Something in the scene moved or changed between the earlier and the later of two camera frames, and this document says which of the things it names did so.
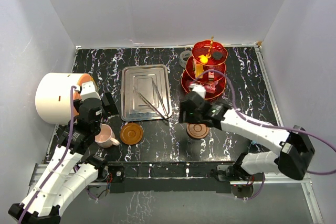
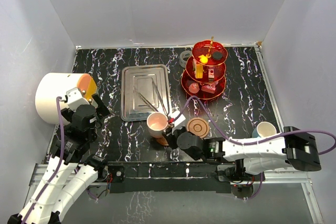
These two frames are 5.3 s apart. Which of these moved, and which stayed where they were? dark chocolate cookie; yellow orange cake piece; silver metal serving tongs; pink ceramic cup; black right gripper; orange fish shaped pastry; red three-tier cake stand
Moved: black right gripper; pink ceramic cup
Stayed: orange fish shaped pastry; silver metal serving tongs; red three-tier cake stand; dark chocolate cookie; yellow orange cake piece
